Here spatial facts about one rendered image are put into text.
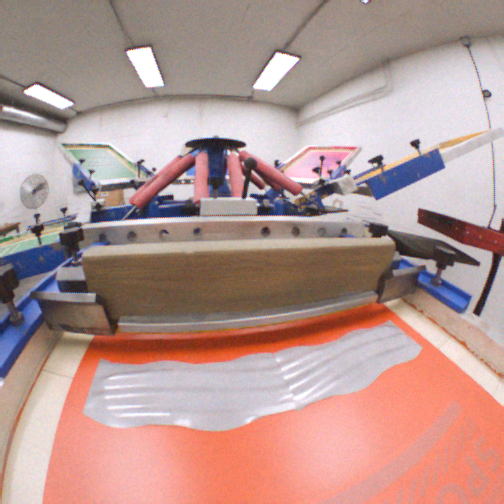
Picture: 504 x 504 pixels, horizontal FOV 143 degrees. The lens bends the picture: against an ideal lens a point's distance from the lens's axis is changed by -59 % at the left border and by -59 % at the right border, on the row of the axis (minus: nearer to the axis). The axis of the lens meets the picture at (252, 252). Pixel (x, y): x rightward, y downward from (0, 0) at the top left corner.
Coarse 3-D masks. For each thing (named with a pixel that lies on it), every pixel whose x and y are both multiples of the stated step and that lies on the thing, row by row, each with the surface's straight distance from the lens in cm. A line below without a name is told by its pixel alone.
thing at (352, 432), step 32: (320, 320) 27; (352, 320) 29; (384, 320) 31; (288, 384) 19; (384, 384) 22; (416, 384) 24; (448, 384) 27; (320, 416) 18; (352, 416) 19; (384, 416) 20; (416, 416) 22; (480, 416) 28; (320, 448) 17; (352, 448) 18; (384, 448) 19
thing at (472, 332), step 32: (416, 288) 37; (448, 320) 35; (480, 320) 36; (32, 352) 26; (480, 352) 35; (0, 384) 24; (32, 384) 26; (0, 416) 24; (0, 448) 24; (0, 480) 25
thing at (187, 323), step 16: (304, 304) 22; (320, 304) 23; (336, 304) 23; (352, 304) 25; (128, 320) 21; (144, 320) 20; (160, 320) 20; (176, 320) 20; (192, 320) 19; (208, 320) 19; (224, 320) 19; (240, 320) 19; (256, 320) 20; (272, 320) 20; (288, 320) 21
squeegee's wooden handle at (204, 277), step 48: (240, 240) 19; (288, 240) 20; (336, 240) 23; (384, 240) 29; (96, 288) 21; (144, 288) 19; (192, 288) 18; (240, 288) 19; (288, 288) 20; (336, 288) 24
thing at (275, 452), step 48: (96, 336) 27; (144, 336) 25; (192, 336) 24; (240, 336) 23; (96, 432) 20; (144, 432) 18; (192, 432) 17; (240, 432) 17; (288, 432) 17; (48, 480) 21; (96, 480) 19; (144, 480) 17; (192, 480) 16; (240, 480) 16; (288, 480) 16
